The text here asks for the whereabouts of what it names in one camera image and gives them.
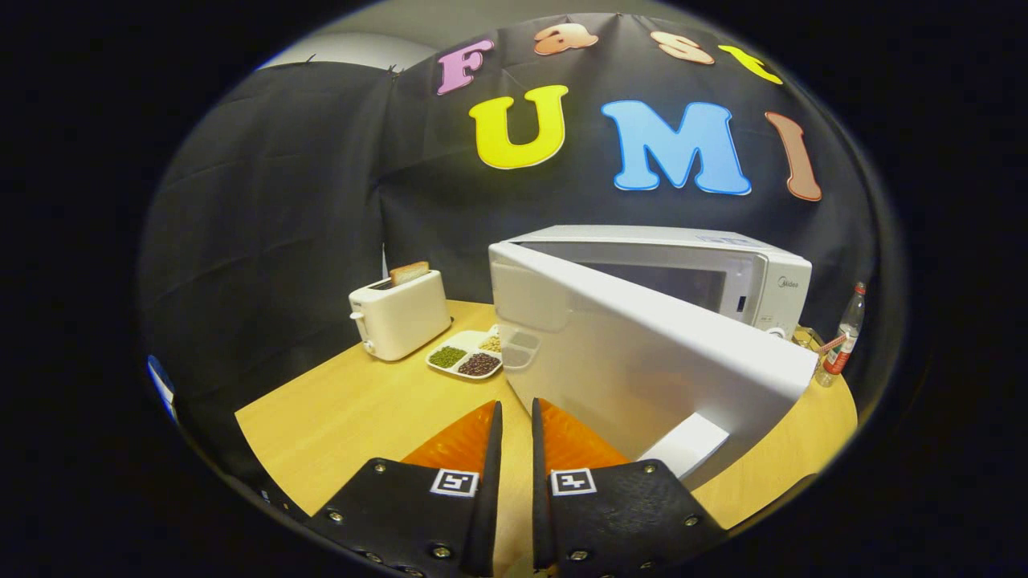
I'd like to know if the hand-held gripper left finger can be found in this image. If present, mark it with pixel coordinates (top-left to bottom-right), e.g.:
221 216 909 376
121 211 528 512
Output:
305 400 504 578

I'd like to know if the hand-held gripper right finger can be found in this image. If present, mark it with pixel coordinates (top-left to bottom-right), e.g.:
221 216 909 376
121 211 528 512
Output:
530 397 729 578

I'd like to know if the white microwave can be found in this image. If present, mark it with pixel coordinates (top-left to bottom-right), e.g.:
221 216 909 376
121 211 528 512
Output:
488 225 818 490

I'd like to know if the divided plate of beans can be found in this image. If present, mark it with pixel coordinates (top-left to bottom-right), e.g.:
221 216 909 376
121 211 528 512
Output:
426 325 504 381

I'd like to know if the cream toaster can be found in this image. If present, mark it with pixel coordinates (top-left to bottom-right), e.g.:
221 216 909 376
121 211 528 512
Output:
349 269 453 362

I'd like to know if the clear bottle red label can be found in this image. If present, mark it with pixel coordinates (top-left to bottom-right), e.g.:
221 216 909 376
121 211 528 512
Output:
815 281 868 389

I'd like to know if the computer monitor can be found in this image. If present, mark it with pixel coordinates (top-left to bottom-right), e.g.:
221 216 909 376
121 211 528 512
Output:
147 355 177 422

